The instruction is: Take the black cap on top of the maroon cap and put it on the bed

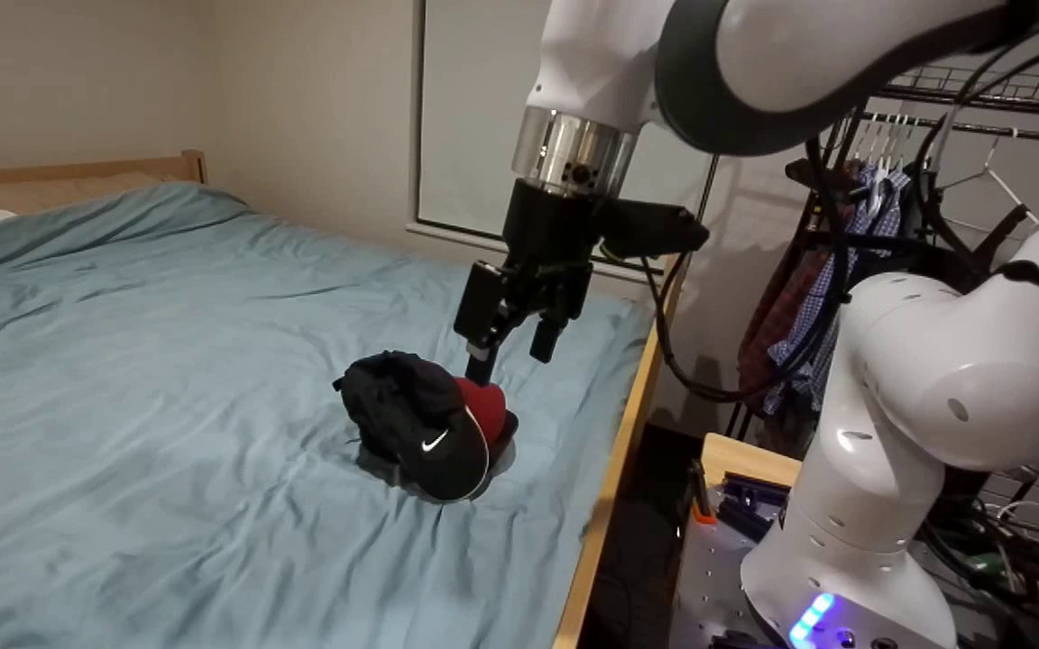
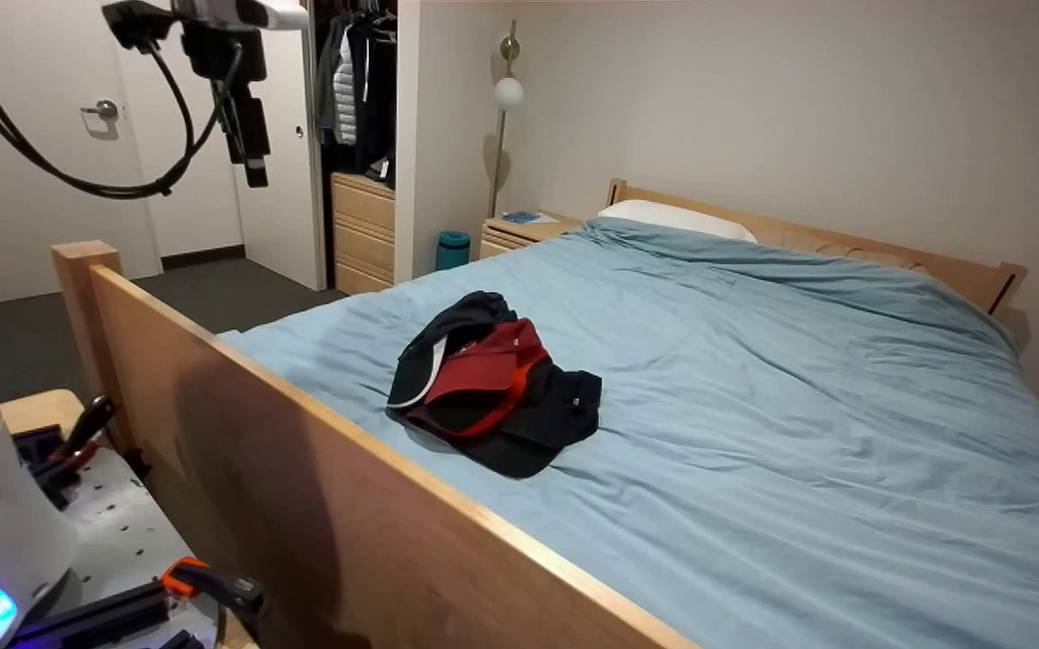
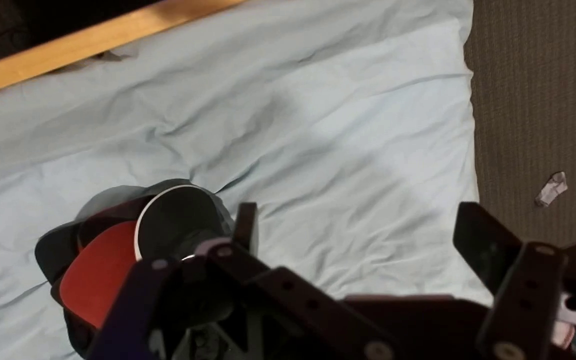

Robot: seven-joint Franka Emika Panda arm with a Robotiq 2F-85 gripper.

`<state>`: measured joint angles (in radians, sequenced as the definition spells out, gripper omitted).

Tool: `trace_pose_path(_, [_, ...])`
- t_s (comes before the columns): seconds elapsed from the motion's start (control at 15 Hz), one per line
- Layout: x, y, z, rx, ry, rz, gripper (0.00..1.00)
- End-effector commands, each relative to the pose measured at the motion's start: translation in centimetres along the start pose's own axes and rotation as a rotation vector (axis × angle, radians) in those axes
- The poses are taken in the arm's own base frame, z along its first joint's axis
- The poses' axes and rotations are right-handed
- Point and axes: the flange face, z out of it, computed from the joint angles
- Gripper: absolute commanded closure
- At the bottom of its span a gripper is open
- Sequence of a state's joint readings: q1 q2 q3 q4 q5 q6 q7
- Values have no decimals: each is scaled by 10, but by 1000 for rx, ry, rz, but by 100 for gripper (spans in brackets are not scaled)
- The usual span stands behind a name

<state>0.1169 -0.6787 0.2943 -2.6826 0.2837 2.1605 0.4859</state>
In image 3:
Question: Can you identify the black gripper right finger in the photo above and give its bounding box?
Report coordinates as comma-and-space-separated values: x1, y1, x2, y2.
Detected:
451, 200, 567, 360

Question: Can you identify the black cap with red underbrim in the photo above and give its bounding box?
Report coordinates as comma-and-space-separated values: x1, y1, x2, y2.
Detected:
34, 218, 144, 360

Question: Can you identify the plain black cap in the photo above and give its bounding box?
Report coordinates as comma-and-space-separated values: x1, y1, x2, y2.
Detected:
73, 176, 238, 265

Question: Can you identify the white paper scrap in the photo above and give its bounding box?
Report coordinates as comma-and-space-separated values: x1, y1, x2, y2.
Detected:
533, 171, 572, 208

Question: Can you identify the light blue bed sheet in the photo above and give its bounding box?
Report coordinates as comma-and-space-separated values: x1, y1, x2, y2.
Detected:
0, 0, 493, 360

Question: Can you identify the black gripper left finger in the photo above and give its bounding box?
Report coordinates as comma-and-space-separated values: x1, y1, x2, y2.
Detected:
89, 200, 398, 360

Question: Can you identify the wooden bed footboard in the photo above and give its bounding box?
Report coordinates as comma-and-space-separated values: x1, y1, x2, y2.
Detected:
0, 0, 244, 104

